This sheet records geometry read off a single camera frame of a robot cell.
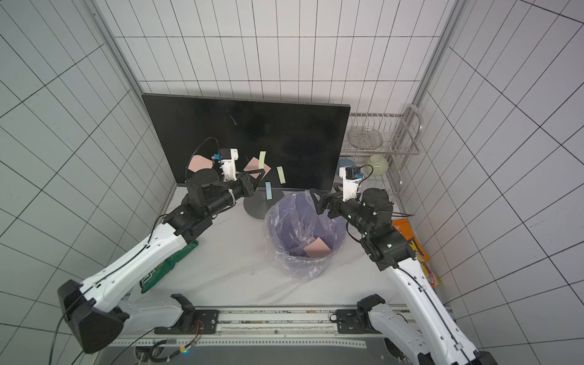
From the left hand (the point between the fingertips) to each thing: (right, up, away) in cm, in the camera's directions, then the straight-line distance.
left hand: (263, 177), depth 68 cm
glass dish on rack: (+39, +17, +25) cm, 49 cm away
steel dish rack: (+57, +22, +33) cm, 69 cm away
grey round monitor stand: (-8, -13, +35) cm, 38 cm away
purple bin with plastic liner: (+13, -25, +15) cm, 31 cm away
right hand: (+15, -4, -3) cm, 16 cm away
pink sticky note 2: (+18, -25, +11) cm, 33 cm away
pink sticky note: (-25, +5, +11) cm, 28 cm away
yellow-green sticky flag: (+5, +1, +13) cm, 14 cm away
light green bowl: (+50, +7, +37) cm, 63 cm away
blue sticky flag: (0, -5, +15) cm, 16 cm away
